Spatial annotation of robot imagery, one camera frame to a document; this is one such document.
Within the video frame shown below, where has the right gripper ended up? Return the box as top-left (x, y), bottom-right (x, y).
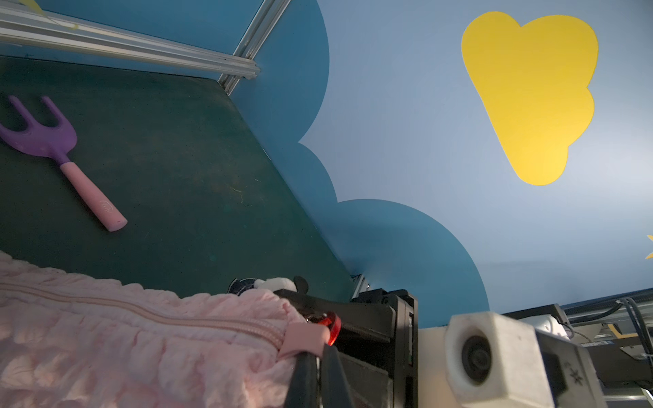
top-left (275, 289), bottom-right (418, 408)

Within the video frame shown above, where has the white plush cat keychain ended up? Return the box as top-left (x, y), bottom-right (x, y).
top-left (227, 276), bottom-right (309, 296)

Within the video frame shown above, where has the pink fluffy zipper bag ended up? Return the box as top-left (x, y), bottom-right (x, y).
top-left (1, 254), bottom-right (330, 407)

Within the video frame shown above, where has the purple pink toy rake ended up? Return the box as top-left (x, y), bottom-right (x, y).
top-left (1, 96), bottom-right (128, 232)

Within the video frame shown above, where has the red keychain clasp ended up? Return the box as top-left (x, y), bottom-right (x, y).
top-left (317, 312), bottom-right (342, 346)

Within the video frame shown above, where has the aluminium frame rail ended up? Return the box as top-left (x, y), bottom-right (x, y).
top-left (1, 1), bottom-right (290, 95)

